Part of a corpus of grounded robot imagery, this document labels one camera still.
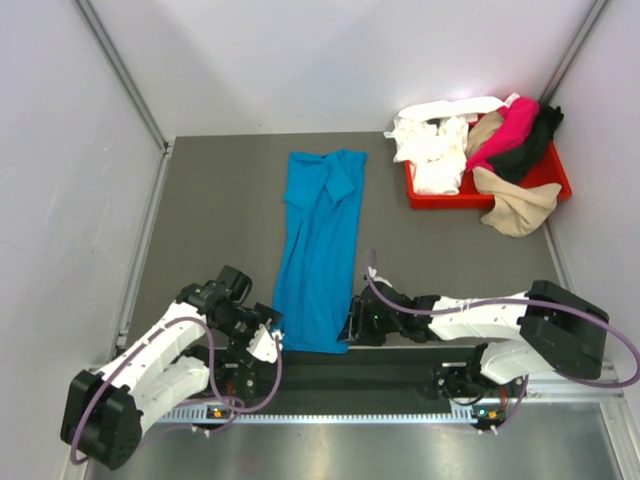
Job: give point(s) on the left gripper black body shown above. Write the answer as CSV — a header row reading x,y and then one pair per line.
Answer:
x,y
240,326

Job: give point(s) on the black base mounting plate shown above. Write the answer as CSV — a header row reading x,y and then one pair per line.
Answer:
x,y
394,380

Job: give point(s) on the red plastic bin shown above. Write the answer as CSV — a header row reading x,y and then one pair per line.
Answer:
x,y
548,170

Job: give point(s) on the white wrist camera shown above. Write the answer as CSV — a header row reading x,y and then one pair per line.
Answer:
x,y
264,345
376,277

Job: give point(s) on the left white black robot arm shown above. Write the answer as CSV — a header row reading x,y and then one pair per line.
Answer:
x,y
206,328

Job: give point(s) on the black t shirt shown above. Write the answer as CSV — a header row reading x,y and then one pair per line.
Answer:
x,y
514,165

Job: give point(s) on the beige t shirt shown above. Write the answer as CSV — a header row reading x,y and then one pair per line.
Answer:
x,y
518,210

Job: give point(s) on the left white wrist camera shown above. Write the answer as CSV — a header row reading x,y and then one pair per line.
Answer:
x,y
264,345

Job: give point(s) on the blue t shirt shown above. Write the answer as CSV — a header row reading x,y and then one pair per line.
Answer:
x,y
314,285

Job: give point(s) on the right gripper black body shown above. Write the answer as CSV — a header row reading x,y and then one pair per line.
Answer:
x,y
369,326

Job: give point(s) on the white t shirt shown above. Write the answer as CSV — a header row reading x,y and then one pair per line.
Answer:
x,y
432,138

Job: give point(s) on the pink t shirt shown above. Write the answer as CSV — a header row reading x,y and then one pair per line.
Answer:
x,y
500,131

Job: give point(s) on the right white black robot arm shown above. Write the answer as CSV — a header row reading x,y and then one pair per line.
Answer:
x,y
545,328

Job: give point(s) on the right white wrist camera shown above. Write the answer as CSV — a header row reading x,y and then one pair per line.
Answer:
x,y
376,277

